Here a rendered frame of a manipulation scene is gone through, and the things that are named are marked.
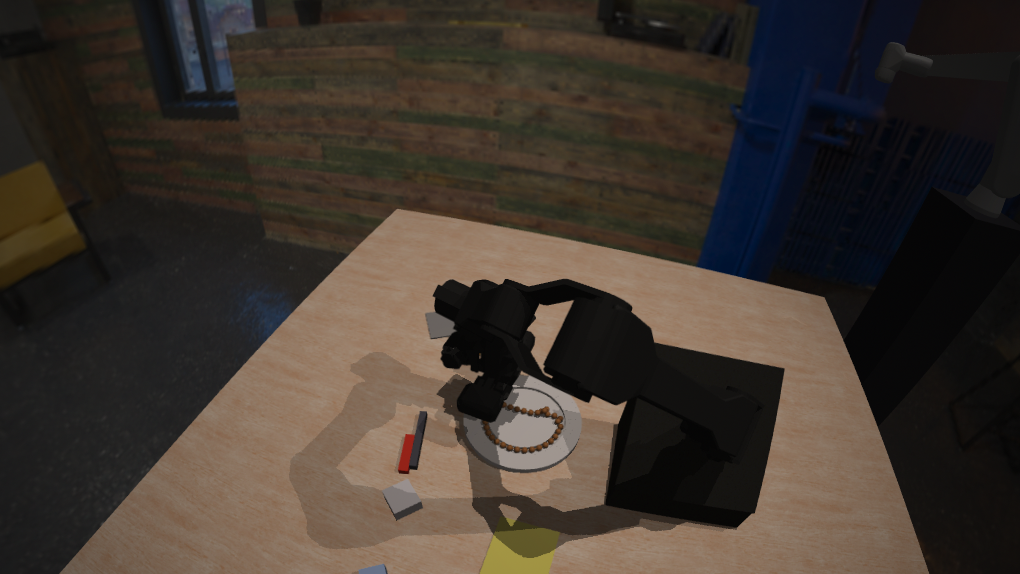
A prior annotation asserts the yellow flat bar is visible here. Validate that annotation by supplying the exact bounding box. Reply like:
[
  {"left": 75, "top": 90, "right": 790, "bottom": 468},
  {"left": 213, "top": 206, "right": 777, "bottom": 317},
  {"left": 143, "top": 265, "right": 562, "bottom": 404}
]
[{"left": 479, "top": 516, "right": 560, "bottom": 574}]

